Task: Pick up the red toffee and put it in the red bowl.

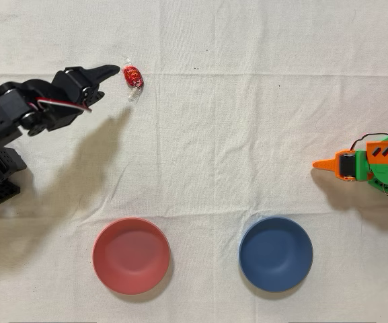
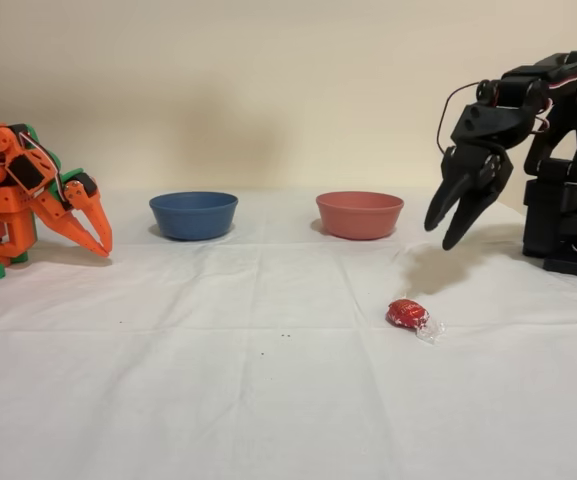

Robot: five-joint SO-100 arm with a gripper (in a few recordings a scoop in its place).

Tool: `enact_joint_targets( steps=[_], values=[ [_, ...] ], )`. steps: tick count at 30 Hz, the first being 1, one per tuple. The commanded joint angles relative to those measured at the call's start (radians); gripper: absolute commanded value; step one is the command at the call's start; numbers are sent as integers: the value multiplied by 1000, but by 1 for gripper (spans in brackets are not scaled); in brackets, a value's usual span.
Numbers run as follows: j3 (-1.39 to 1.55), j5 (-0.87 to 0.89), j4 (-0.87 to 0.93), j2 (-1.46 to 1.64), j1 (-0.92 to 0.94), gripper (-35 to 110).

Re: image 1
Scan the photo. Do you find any red candy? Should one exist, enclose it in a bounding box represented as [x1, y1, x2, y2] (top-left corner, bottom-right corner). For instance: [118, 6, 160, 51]
[121, 55, 145, 103]

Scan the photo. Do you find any blue bowl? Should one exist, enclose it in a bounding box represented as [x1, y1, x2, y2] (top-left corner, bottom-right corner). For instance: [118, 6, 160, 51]
[238, 216, 314, 293]

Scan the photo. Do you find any red bowl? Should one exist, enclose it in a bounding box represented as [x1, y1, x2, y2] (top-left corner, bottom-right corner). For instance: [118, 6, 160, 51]
[91, 217, 171, 296]

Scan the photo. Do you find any white tablecloth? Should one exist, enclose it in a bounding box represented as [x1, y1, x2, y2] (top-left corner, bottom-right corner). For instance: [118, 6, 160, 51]
[0, 0, 388, 323]

